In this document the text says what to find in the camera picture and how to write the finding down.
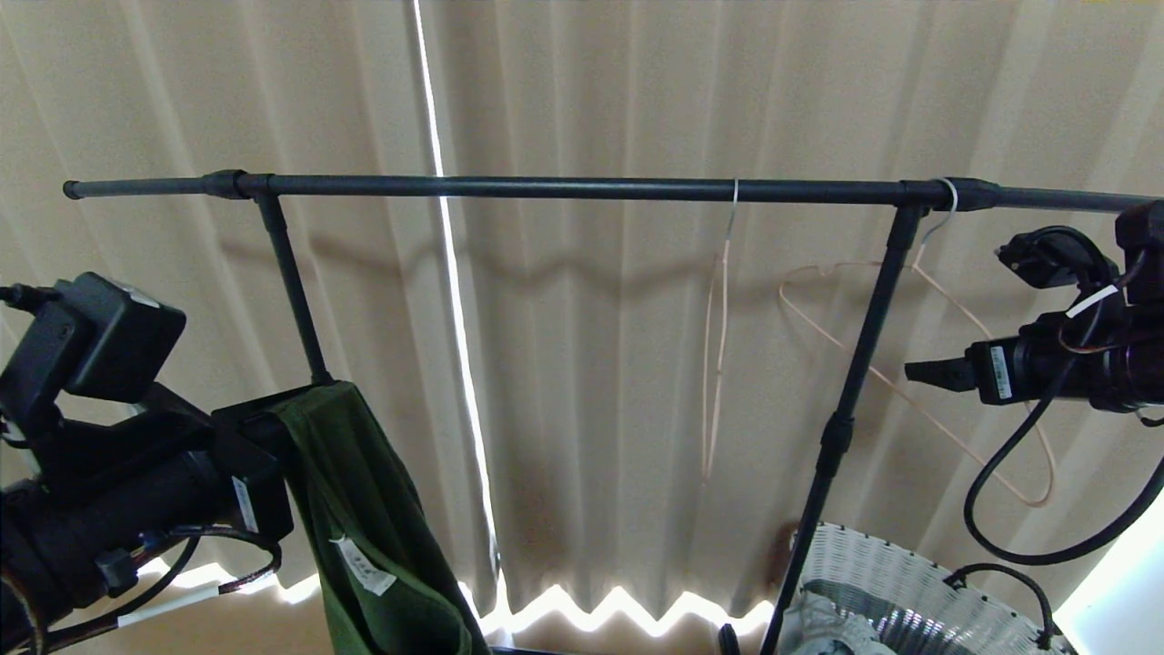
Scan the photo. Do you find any pink clothes hanger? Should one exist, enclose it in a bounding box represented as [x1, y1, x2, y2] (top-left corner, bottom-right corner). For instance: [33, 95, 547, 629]
[779, 177, 1058, 509]
[700, 179, 740, 483]

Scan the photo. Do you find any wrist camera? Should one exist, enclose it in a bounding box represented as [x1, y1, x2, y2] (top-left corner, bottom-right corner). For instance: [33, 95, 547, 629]
[0, 271, 219, 447]
[1115, 200, 1164, 308]

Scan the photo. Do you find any pale grey garment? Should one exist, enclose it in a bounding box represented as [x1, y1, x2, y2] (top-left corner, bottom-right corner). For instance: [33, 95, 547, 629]
[789, 582, 910, 655]

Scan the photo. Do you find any black clothes rack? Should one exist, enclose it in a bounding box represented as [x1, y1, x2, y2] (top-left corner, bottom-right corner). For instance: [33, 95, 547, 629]
[62, 169, 1164, 655]

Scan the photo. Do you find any white laundry basket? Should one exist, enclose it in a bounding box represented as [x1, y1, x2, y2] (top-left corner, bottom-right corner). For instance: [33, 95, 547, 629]
[782, 521, 1080, 655]

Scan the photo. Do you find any green short-sleeved shirt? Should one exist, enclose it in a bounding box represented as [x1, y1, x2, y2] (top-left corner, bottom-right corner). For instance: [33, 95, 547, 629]
[271, 380, 492, 655]

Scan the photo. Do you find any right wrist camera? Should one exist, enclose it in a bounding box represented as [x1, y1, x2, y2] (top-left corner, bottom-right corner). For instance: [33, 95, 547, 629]
[1115, 200, 1164, 308]

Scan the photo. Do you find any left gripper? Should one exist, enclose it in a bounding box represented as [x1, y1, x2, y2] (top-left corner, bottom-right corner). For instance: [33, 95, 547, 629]
[55, 391, 296, 556]

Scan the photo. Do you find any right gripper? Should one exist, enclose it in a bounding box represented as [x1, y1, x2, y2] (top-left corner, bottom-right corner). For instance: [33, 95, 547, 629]
[968, 314, 1129, 408]

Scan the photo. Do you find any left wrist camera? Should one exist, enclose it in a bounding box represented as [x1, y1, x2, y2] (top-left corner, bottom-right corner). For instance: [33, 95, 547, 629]
[0, 271, 219, 447]

